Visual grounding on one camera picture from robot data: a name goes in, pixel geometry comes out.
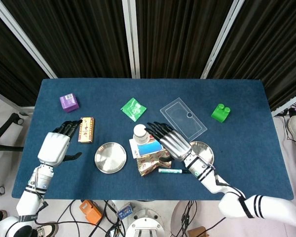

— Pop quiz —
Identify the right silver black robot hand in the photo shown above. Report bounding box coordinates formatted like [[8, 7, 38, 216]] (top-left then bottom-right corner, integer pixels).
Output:
[[145, 121, 192, 163]]

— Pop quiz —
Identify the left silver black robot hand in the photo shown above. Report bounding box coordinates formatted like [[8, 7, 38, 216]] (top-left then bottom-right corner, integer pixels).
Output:
[[37, 119, 82, 166]]

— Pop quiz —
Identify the gold red snack wrapper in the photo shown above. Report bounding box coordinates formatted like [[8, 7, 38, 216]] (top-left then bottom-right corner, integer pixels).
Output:
[[136, 151, 173, 177]]

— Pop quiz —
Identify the white small jar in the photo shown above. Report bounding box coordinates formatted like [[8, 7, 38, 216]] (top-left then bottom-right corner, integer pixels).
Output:
[[133, 124, 150, 144]]

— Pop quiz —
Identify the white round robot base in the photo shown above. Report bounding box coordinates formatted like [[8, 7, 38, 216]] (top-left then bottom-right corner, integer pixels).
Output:
[[125, 207, 166, 237]]

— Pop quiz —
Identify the silver steel plate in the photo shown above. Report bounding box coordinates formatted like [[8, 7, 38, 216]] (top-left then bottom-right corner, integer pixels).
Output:
[[94, 142, 127, 174], [189, 141, 215, 171]]

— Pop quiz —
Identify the picture card blue red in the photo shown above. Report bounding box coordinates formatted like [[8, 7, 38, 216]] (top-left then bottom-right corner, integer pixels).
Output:
[[129, 137, 164, 158]]

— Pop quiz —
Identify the white marker black cap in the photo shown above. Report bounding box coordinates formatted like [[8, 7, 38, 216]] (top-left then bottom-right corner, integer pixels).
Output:
[[158, 168, 192, 174]]

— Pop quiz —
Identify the clear acrylic panel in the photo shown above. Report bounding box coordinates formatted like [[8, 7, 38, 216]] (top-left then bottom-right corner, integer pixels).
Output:
[[159, 97, 208, 143]]

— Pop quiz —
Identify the brown patterned flat box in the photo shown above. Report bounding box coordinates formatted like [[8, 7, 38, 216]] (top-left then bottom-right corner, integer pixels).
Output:
[[77, 117, 95, 144]]

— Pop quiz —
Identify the purple cube box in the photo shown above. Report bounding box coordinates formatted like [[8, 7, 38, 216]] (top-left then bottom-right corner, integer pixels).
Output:
[[59, 93, 80, 114]]

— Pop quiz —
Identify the blue table cloth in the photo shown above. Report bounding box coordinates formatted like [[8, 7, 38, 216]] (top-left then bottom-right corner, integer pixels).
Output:
[[11, 78, 295, 201]]

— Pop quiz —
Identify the green sachet packet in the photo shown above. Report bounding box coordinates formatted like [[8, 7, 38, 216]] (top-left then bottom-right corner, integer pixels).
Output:
[[120, 97, 148, 122]]

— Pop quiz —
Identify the green plastic block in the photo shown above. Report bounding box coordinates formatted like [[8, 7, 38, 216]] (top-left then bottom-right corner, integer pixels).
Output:
[[211, 103, 232, 124]]

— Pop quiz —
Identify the grey round disc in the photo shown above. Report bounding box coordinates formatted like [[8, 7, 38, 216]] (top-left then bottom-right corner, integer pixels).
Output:
[[170, 200, 197, 237]]

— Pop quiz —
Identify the orange device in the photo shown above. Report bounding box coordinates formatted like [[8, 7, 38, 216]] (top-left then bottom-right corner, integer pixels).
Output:
[[79, 199, 103, 226]]

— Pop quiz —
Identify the blue circuit board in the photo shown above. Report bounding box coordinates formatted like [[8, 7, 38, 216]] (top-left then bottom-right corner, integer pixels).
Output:
[[116, 202, 134, 220]]

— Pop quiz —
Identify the brown cardboard box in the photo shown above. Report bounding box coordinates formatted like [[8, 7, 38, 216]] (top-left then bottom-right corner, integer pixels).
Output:
[[187, 226, 210, 237]]

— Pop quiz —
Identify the black pleated curtain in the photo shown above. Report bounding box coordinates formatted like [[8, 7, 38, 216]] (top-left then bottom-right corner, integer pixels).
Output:
[[135, 0, 234, 79], [0, 7, 49, 107], [208, 0, 296, 112], [1, 0, 133, 79]]

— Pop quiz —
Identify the black cable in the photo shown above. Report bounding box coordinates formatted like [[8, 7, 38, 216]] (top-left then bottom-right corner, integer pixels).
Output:
[[276, 108, 296, 150], [39, 199, 94, 237], [181, 200, 198, 237]]

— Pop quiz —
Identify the white frame post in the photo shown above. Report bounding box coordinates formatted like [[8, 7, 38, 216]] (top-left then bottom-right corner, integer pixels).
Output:
[[122, 0, 141, 79], [0, 0, 58, 79], [200, 0, 245, 79]]

